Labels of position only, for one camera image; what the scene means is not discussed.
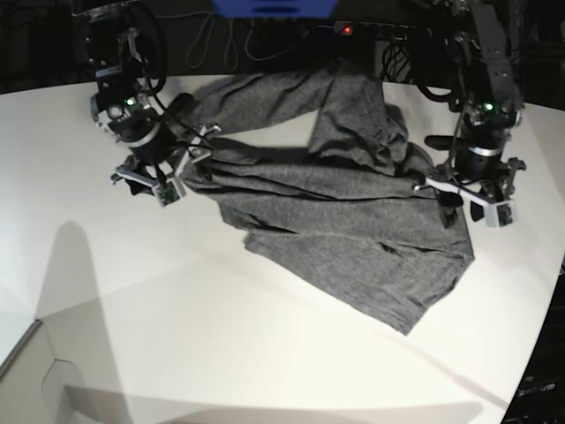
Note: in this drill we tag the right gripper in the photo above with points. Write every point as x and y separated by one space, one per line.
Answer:
160 157

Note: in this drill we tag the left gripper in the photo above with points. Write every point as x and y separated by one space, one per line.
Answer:
469 171

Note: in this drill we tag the grey t-shirt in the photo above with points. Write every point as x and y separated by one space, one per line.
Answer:
391 264

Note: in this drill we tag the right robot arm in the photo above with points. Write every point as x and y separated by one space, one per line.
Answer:
128 70

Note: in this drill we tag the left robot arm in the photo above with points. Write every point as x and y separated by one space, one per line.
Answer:
485 75

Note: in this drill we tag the blue box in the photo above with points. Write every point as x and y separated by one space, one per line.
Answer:
318 9

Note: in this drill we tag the black power strip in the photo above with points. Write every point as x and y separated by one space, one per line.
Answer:
376 31

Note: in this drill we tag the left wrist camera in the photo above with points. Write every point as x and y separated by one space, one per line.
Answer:
500 214

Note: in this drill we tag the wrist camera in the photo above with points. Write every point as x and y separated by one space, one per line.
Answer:
500 214
166 194

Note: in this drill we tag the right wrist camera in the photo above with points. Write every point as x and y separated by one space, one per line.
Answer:
166 194

